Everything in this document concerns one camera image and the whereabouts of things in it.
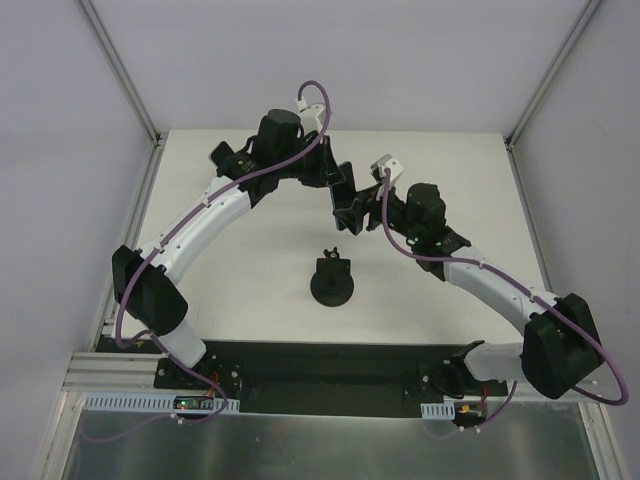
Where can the left white slotted cable duct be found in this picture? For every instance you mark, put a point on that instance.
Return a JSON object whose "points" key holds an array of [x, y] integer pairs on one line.
{"points": [[159, 403]]}

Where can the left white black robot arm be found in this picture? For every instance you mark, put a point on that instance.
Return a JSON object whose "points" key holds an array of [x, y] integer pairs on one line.
{"points": [[146, 279]]}

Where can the right aluminium frame post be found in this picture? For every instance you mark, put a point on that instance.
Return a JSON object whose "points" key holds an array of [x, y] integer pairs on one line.
{"points": [[568, 45]]}

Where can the left aluminium frame post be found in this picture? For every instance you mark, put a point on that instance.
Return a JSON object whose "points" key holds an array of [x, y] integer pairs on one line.
{"points": [[110, 52]]}

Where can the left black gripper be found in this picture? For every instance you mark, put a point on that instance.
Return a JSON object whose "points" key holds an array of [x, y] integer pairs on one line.
{"points": [[326, 161]]}

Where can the aluminium frame post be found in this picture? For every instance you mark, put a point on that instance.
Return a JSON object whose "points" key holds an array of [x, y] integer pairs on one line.
{"points": [[568, 45], [110, 52]]}

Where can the black round-base clamp phone stand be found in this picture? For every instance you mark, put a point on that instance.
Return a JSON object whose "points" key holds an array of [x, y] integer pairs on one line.
{"points": [[332, 284]]}

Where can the front aluminium rail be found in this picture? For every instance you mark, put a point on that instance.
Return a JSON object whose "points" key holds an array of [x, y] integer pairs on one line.
{"points": [[124, 372]]}

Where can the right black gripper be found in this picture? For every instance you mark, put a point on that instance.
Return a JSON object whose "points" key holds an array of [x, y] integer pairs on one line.
{"points": [[364, 208]]}

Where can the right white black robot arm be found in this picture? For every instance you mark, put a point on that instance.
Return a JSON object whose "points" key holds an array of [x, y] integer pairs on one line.
{"points": [[558, 334]]}

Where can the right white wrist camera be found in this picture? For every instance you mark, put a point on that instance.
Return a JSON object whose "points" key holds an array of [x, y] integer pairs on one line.
{"points": [[387, 164]]}

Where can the right white slotted cable duct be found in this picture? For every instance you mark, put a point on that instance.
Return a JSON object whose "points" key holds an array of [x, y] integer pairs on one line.
{"points": [[438, 411]]}

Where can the black smartphone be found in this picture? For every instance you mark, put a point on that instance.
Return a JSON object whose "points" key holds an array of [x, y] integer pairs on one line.
{"points": [[343, 194], [220, 153]]}

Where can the white slotted cable duct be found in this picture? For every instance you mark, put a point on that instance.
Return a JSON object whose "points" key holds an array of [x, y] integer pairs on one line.
{"points": [[438, 411], [159, 403]]}

